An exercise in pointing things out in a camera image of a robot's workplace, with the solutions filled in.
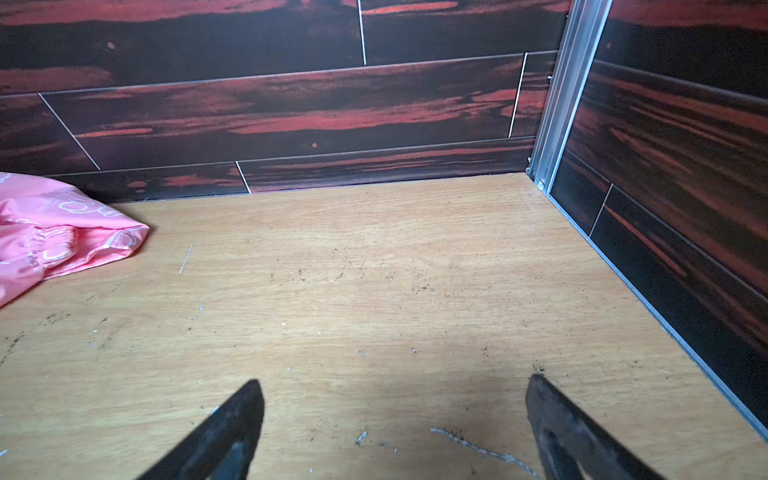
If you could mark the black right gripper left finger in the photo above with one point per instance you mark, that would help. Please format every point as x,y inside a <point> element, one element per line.
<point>221,447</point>

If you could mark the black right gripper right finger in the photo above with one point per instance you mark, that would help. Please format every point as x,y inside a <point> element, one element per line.
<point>571,445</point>

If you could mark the pink printed jacket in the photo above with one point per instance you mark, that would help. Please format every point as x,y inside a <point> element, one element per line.
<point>51,229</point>

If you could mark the aluminium right corner post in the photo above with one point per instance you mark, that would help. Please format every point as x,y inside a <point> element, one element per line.
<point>584,27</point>

